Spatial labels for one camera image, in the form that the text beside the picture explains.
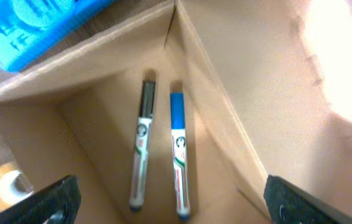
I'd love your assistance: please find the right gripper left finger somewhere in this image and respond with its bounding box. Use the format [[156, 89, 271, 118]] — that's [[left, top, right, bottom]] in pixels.
[[0, 175, 81, 224]]

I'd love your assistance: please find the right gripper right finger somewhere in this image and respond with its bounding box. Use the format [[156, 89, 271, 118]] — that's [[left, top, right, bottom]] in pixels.
[[264, 175, 352, 224]]

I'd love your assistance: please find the yellow adhesive tape roll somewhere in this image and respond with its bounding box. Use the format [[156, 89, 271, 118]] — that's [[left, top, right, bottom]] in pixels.
[[0, 162, 34, 212]]

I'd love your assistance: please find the brown cardboard box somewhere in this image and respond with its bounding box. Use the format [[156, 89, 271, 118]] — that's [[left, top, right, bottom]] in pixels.
[[0, 1, 352, 223]]

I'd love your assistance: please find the black whiteboard marker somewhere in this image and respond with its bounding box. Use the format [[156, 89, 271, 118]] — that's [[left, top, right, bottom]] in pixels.
[[129, 81, 155, 211]]

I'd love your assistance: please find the blue whiteboard marker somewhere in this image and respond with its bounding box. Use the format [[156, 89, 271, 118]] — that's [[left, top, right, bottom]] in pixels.
[[170, 92, 191, 221]]

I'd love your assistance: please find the blue whiteboard eraser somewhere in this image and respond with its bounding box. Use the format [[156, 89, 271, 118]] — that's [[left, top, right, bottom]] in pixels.
[[0, 0, 115, 72]]

